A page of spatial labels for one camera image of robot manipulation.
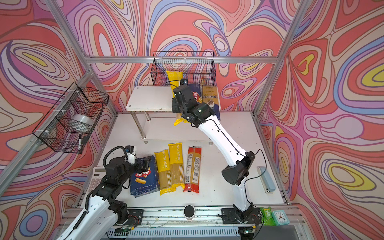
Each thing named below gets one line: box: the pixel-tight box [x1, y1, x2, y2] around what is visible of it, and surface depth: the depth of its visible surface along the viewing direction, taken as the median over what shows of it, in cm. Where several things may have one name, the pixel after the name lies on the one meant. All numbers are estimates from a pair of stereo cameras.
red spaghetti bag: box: [183, 145, 202, 193], surface depth 88 cm
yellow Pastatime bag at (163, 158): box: [154, 149, 176, 196], surface depth 88 cm
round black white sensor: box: [183, 204, 196, 221], surface depth 72 cm
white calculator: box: [87, 166, 106, 194], surface depth 86 cm
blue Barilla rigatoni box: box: [130, 155, 160, 198], surface depth 80 cm
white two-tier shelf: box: [126, 86, 213, 145], surface depth 83 cm
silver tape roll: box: [71, 114, 95, 126], surface depth 75 cm
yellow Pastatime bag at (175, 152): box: [168, 142, 185, 190], surface depth 90 cm
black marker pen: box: [78, 134, 82, 151], surface depth 74 cm
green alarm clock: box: [271, 210, 290, 226], surface depth 73 cm
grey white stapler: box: [257, 166, 276, 195], surface depth 82 cm
